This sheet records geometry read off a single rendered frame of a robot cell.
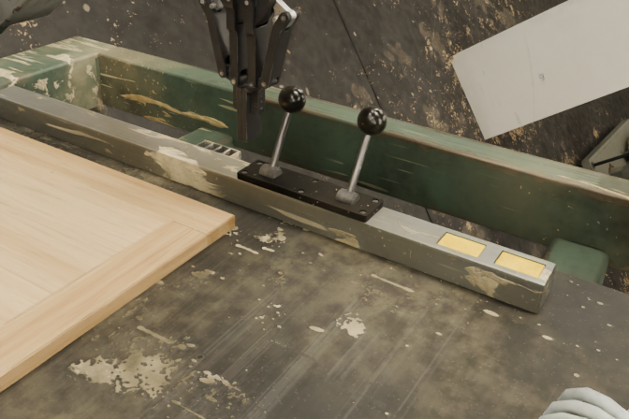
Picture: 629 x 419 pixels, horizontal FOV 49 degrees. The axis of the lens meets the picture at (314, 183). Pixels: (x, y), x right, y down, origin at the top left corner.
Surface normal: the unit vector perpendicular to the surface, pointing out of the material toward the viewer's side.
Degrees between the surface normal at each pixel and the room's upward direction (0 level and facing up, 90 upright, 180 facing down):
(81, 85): 35
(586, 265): 55
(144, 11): 0
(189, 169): 90
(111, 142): 90
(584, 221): 90
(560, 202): 90
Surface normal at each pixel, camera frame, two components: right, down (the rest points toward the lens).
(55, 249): 0.04, -0.88
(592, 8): -0.57, 0.30
